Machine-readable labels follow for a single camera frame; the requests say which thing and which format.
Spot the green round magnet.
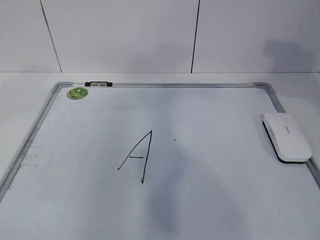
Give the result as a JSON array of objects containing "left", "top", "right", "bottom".
[{"left": 67, "top": 87, "right": 89, "bottom": 100}]

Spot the white magnetic whiteboard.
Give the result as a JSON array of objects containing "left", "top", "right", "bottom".
[{"left": 0, "top": 82, "right": 320, "bottom": 240}]

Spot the black whiteboard hanger clip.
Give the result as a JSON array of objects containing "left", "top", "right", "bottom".
[{"left": 84, "top": 81, "right": 113, "bottom": 87}]

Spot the white whiteboard eraser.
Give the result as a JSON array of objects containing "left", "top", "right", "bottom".
[{"left": 260, "top": 112, "right": 312, "bottom": 164}]

